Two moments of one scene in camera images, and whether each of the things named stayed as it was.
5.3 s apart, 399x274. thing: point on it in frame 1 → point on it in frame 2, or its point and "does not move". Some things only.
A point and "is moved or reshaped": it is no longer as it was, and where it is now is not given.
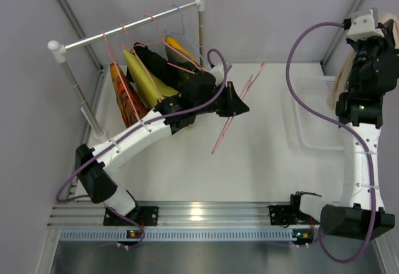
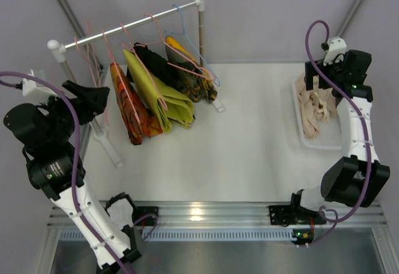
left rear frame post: x=81 y=32 does not move
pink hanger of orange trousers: x=112 y=61 does not move
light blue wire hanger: x=184 y=33 does not move
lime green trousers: x=149 y=89 does not move
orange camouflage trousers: x=131 y=104 does not move
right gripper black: x=361 y=44 → x=320 y=75
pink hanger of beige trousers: x=242 y=96 → x=90 y=55
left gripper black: x=222 y=98 → x=75 y=103
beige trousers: x=343 y=76 is moved or reshaped
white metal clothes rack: x=58 y=51 does not move
